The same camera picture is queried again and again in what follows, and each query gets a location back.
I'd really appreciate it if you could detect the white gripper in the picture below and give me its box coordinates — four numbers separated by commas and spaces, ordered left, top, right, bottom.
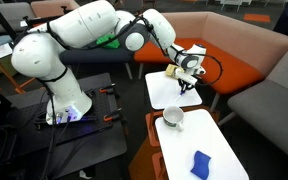
174, 68, 199, 96

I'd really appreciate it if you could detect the blue and white pen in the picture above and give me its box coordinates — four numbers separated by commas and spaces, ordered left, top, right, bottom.
174, 92, 185, 103

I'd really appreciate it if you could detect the white mug with green band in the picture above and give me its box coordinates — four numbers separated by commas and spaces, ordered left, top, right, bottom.
162, 105, 186, 132

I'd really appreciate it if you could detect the white side table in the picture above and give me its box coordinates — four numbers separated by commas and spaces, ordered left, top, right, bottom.
144, 70, 204, 111
154, 108, 250, 180

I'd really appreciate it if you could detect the orange seat sofa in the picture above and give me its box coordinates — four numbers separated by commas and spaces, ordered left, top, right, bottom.
133, 11, 288, 113

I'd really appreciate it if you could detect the blue cloth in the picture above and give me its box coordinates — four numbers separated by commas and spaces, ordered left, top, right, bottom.
189, 150, 213, 180

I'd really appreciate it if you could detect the grey sofa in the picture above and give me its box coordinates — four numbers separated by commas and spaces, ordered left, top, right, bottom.
217, 44, 288, 168

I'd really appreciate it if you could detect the green object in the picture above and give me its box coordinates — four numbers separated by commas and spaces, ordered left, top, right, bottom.
95, 33, 121, 50

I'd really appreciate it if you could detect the black cart table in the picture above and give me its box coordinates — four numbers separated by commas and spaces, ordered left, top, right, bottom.
0, 72, 129, 180

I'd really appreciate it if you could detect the beige sofa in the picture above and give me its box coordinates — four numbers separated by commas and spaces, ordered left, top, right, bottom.
30, 0, 81, 20

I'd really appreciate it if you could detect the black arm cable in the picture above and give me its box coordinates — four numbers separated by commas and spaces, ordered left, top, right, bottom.
15, 14, 225, 89

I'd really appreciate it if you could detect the orange table frame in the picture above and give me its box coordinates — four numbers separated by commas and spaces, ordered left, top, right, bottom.
127, 105, 221, 180

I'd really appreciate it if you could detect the black clamp with orange handle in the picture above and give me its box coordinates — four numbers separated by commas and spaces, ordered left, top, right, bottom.
102, 108, 124, 123
98, 83, 119, 95

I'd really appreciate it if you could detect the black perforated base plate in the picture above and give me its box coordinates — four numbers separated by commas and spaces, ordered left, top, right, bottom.
33, 87, 122, 134

